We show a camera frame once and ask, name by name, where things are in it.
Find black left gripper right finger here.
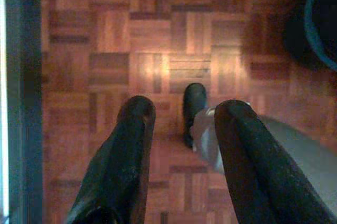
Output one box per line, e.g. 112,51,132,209
214,99,337,224

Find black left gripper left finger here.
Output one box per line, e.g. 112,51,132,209
67,95,156,224

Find silver robot left leg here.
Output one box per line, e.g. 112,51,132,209
191,101,337,214

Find black robot left foot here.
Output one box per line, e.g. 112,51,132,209
183,83,209,148

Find black round waste bin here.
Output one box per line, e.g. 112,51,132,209
284,0,337,71

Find dark upright frame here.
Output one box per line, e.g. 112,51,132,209
5,0,43,224

